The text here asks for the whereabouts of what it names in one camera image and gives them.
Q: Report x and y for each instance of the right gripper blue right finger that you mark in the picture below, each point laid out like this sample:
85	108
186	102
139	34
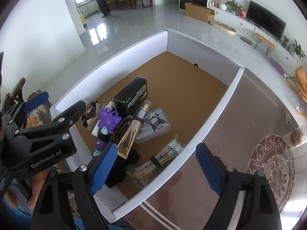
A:
226	183

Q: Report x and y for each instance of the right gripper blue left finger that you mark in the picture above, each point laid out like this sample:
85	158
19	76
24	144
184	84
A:
87	180

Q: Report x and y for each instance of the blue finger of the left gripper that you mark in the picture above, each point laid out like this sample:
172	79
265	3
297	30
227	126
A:
64	116
36	101

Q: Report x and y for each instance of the gold cosmetic tube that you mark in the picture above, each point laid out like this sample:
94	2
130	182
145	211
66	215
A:
128	139

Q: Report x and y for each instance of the purple toy wand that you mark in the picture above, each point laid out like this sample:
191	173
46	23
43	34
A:
107	123

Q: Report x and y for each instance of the black odor bar box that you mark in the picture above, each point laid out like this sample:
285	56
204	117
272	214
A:
129	99

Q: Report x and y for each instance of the clear Kuromi plastic box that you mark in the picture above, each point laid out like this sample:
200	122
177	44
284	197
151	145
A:
156	124

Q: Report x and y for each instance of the silver cap bottle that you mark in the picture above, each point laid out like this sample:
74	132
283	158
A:
143	111

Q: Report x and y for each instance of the rhinestone bow hair clip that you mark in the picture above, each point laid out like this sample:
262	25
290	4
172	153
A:
90	117

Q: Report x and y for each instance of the person's left hand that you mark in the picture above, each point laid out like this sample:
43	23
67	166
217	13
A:
37	183

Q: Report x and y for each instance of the clear plastic food jar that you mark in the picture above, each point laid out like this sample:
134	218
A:
299	136

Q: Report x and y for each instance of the white storage box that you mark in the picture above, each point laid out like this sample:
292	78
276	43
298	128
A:
173	85

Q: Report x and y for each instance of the orange lounge chair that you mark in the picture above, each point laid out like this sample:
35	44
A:
298	85

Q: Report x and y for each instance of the purple floor mat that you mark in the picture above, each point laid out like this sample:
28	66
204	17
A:
277	67

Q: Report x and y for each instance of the white TV cabinet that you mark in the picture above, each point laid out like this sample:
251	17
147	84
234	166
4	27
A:
249	30

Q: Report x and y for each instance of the small wooden bench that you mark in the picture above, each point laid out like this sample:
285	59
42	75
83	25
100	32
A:
270	45

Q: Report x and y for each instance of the potted green plant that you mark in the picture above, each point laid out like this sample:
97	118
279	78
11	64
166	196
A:
298	52

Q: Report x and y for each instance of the black television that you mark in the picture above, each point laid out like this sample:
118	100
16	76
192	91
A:
265	19

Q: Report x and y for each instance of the cardboard box on floor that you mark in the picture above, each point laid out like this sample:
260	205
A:
199	12

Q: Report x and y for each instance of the leafy plant beside flowers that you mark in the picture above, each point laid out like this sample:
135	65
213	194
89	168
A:
233	6

